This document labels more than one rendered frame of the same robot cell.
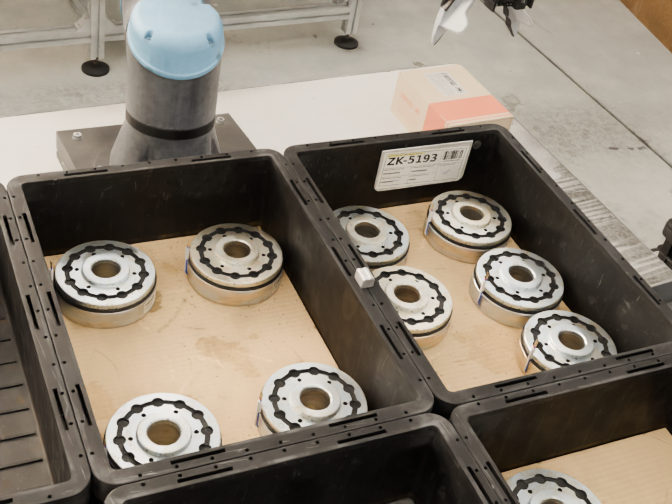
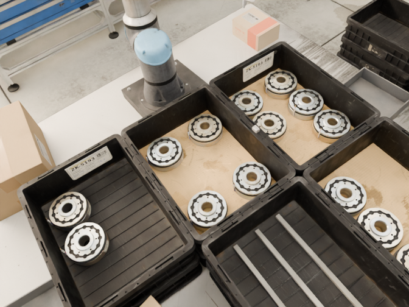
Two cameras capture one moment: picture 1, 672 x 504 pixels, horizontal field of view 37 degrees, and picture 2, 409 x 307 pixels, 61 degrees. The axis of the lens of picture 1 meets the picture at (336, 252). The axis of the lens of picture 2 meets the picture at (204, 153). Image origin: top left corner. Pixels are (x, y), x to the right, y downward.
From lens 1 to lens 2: 23 cm
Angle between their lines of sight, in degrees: 17
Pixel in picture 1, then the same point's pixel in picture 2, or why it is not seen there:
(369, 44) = not seen: outside the picture
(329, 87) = (207, 31)
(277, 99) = (190, 44)
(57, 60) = (99, 36)
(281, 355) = (233, 159)
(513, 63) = not seen: outside the picture
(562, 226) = (317, 77)
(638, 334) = (356, 112)
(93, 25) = (107, 20)
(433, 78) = (245, 17)
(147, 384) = (193, 186)
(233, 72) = (162, 19)
